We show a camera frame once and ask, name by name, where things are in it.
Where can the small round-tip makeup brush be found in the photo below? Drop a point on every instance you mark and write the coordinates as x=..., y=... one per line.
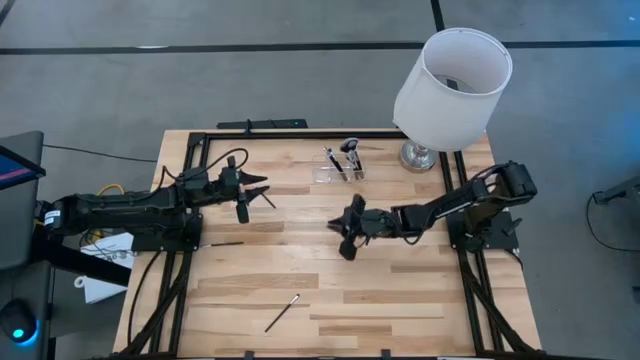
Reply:
x=280, y=316

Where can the fluffy powder makeup brush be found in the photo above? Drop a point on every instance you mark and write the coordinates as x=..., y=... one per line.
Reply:
x=349, y=145

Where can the black support beam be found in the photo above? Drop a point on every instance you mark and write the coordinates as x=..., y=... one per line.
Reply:
x=80, y=262

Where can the black aluminium extrusion frame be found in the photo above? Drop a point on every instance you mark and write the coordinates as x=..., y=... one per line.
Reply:
x=300, y=135

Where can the clear acrylic organizer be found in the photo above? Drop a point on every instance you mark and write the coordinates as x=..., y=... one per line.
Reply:
x=322, y=175

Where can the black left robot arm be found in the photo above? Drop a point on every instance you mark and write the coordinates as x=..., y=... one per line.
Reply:
x=115, y=207

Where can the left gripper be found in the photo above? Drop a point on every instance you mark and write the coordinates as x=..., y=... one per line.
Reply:
x=220, y=192

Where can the white paper tag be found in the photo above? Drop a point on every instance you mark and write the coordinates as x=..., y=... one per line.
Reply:
x=100, y=290

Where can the black table clamp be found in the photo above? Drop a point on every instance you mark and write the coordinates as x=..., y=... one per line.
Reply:
x=249, y=355
x=385, y=355

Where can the black mouse with blue light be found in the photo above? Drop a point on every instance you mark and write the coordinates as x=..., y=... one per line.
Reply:
x=15, y=320

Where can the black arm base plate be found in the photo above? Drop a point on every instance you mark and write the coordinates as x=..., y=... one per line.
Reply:
x=505, y=240
x=150, y=245

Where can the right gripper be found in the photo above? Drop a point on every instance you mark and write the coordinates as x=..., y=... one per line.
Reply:
x=377, y=224

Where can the dark grey monitor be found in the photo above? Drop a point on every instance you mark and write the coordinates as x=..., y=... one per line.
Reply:
x=20, y=225

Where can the silver lamp with white shade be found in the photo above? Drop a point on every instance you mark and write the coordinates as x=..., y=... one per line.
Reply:
x=450, y=100

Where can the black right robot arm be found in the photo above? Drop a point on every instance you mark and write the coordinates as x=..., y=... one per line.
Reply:
x=450, y=205

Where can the white paper sheet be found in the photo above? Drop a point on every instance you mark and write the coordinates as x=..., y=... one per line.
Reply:
x=112, y=245

